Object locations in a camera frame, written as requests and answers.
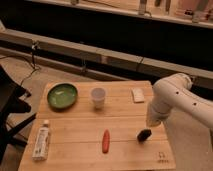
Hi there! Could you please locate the black chair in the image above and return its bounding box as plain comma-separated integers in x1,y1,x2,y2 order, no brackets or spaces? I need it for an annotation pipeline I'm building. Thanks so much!
0,65,36,163

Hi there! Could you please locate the white tube with cap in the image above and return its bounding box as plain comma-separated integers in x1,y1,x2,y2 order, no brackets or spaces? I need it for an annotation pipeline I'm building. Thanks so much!
32,120,50,161

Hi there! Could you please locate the red carrot-shaped toy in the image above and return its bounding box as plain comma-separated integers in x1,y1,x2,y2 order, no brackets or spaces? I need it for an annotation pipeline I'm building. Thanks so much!
102,130,110,153

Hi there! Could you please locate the white rectangular block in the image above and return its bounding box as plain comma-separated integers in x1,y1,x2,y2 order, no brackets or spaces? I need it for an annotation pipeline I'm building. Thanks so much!
132,88,145,103

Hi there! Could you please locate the translucent plastic cup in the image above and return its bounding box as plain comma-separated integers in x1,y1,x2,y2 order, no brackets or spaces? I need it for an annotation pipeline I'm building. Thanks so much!
91,88,106,109

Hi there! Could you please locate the black cable on floor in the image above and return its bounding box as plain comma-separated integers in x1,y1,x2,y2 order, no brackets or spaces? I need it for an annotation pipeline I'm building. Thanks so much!
0,41,42,87

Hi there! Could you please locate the green bowl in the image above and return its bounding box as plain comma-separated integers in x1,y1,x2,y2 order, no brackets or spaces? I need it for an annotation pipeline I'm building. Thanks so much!
47,83,78,110

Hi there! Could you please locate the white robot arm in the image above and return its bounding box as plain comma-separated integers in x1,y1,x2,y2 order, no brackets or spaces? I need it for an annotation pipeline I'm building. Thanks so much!
146,73,213,149

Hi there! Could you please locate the black eraser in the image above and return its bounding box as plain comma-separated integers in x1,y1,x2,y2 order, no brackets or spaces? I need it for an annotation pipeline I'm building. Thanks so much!
137,129,152,142

